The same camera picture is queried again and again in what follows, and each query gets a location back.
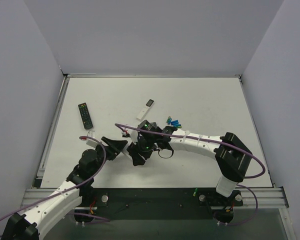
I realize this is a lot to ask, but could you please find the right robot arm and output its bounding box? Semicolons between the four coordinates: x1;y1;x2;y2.
127;120;252;197

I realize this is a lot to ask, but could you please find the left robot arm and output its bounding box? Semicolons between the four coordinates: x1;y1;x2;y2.
0;136;128;240

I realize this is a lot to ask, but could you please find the slim white remote control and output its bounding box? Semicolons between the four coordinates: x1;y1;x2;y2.
136;99;155;121

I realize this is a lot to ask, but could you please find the black TV remote control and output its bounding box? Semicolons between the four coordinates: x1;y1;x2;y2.
78;102;94;130

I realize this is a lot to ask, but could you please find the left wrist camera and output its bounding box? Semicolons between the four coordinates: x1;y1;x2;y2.
85;130;98;149

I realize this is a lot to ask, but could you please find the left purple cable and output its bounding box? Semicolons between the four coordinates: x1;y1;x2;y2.
0;135;111;225

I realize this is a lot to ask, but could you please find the purple cable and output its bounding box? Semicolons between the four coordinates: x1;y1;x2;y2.
0;135;111;225
114;122;267;226

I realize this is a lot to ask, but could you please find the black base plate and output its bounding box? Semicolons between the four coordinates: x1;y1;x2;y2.
74;187;243;223

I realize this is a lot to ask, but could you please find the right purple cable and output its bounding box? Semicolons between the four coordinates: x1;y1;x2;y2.
114;122;267;226

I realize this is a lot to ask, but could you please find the aluminium frame rail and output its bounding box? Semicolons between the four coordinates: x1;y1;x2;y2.
236;187;289;209

